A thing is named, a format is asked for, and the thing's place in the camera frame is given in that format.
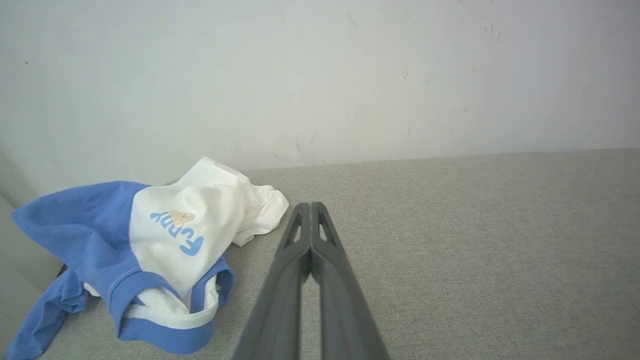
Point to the blue and white t-shirt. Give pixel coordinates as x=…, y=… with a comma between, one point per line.
x=165, y=240

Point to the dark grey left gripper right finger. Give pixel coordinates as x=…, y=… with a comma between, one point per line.
x=340, y=310

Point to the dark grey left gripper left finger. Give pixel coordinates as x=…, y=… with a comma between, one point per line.
x=280, y=300

